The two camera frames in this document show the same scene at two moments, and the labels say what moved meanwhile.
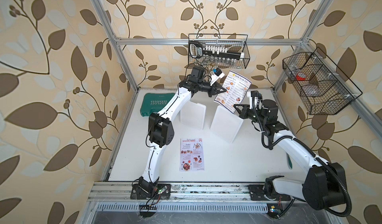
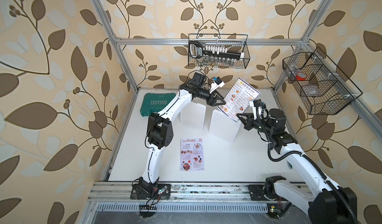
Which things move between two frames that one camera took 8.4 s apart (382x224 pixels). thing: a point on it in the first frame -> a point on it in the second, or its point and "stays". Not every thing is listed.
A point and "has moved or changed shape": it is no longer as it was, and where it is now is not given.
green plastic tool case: [153, 102] stays
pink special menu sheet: [191, 156] stays
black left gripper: [213, 89] -> [211, 102]
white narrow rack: [193, 114] stays
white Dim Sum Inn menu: [237, 88] has moved or changed shape
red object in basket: [300, 78] stays
